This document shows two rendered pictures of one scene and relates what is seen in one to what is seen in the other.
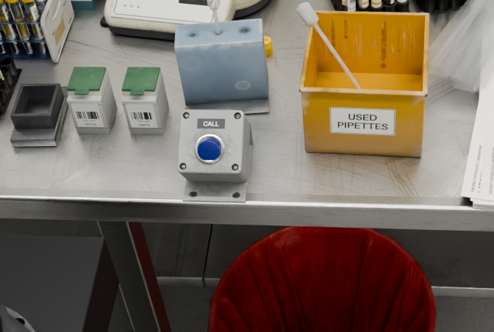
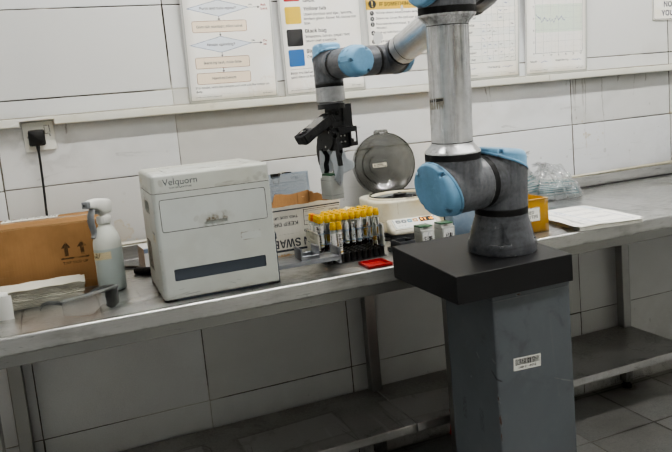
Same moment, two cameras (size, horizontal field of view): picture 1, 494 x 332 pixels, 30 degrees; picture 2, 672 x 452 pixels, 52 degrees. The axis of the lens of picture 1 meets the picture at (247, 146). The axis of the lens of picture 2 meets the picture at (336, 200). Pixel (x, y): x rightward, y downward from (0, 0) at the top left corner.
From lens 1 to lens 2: 158 cm
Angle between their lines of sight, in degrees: 48
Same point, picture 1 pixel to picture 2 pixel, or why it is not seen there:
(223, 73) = (467, 219)
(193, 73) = (458, 220)
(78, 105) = (425, 233)
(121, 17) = (401, 229)
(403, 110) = (541, 206)
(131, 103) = (445, 228)
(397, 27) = not seen: hidden behind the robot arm
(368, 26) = not seen: hidden behind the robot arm
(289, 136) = not seen: hidden behind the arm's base
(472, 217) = (581, 235)
